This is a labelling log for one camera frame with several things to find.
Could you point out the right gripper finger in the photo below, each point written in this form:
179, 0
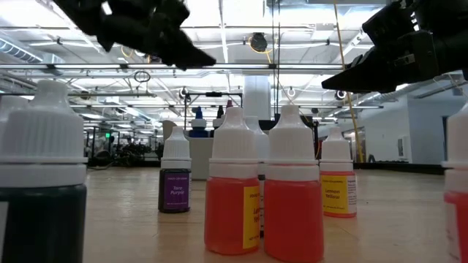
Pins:
380, 84
365, 69

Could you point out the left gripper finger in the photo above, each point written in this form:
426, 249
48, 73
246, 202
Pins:
179, 58
192, 47

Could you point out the magenta-capped dye bottle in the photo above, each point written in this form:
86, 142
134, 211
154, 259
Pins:
229, 103

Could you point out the blue-capped dye bottle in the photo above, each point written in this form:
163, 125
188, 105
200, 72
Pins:
198, 126

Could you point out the dark food coloring bottle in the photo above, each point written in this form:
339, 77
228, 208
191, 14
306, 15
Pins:
42, 204
261, 142

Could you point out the orange food coloring bottle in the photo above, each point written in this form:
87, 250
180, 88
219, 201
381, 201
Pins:
336, 193
292, 219
228, 215
457, 219

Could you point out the purple food coloring bottle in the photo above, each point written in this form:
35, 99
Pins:
175, 191

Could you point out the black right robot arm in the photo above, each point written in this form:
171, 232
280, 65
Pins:
449, 14

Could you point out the black gantry stand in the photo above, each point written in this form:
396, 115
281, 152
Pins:
214, 94

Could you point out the white round column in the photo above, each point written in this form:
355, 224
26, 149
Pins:
256, 95

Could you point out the grey plastic bin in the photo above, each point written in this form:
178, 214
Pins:
200, 157

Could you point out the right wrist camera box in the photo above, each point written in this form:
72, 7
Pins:
387, 25

